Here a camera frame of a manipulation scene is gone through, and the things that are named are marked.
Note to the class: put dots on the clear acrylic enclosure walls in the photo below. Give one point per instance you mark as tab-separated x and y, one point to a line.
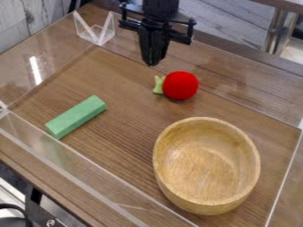
96	170

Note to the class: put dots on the wooden bowl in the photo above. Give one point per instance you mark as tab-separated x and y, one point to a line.
205	165

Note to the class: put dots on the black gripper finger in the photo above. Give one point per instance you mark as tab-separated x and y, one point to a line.
145	45
161	39

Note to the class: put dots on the green rectangular block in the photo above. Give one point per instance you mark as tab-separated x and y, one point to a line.
80	113

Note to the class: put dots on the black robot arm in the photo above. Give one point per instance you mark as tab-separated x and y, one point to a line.
159	24

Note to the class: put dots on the black table frame bracket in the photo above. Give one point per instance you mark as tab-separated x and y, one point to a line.
33	215

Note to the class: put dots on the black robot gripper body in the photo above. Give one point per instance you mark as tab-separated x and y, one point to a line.
156	16

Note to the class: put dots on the red plush fruit green stem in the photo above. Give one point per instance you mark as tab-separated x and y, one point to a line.
177	85

